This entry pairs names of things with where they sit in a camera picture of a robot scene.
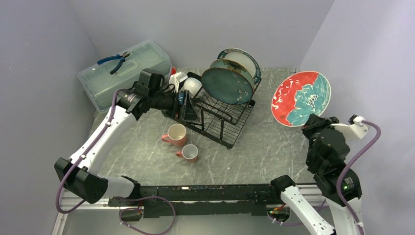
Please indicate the green rimmed white plate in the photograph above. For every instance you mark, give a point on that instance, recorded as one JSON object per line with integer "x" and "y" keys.
{"x": 243, "y": 58}

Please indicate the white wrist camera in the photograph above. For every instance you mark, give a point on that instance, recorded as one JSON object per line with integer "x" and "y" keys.
{"x": 356, "y": 129}
{"x": 176, "y": 78}

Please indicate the dark blue speckled plate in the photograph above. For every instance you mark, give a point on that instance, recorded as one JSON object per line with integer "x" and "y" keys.
{"x": 227, "y": 86}

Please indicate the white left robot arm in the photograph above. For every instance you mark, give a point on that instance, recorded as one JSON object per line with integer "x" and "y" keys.
{"x": 79, "y": 173}

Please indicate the black wire dish rack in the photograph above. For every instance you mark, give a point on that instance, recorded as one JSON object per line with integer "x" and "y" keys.
{"x": 218, "y": 121}

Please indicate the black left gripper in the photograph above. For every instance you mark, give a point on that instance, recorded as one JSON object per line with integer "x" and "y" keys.
{"x": 189, "y": 113}

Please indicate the small pink mug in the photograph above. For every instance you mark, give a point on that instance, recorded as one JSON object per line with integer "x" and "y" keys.
{"x": 189, "y": 152}

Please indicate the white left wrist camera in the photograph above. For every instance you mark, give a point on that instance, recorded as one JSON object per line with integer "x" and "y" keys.
{"x": 176, "y": 78}

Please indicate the clear plastic storage box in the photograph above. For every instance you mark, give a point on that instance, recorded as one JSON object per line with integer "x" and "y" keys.
{"x": 120, "y": 71}

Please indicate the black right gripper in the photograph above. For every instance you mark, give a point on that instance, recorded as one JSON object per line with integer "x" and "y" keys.
{"x": 314, "y": 121}

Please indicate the large pink mug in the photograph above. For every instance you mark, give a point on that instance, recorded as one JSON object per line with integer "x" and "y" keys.
{"x": 176, "y": 135}

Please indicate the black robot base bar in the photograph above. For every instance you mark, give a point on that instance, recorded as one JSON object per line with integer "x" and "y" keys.
{"x": 157, "y": 201}

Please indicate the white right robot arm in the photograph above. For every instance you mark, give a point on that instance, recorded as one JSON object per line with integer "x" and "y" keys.
{"x": 339, "y": 185}

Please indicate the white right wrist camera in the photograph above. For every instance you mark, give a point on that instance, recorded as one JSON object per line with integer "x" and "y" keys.
{"x": 356, "y": 129}

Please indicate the mint green flower plate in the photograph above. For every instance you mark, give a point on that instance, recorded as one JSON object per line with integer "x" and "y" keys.
{"x": 233, "y": 66}

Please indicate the white ceramic bowl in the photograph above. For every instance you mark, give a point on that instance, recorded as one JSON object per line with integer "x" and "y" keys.
{"x": 192, "y": 85}

